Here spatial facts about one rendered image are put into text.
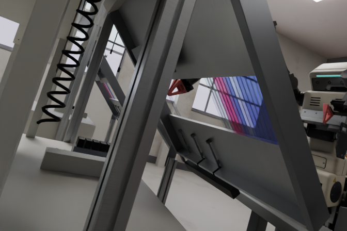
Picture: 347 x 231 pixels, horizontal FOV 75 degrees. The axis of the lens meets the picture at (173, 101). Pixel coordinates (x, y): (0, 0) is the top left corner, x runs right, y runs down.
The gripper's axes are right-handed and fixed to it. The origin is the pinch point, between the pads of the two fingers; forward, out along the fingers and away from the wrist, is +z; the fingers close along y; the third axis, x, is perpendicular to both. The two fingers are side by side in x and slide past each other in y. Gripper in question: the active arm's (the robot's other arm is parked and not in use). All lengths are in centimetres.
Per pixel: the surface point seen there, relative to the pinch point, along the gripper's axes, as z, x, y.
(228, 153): 4.2, 19.6, 31.4
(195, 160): 8.1, 28.6, 8.4
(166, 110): 3.0, 8.0, -7.7
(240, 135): 3.1, 10.1, 41.5
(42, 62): 34, -30, 59
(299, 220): 9, 28, 57
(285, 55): -367, 156, -247
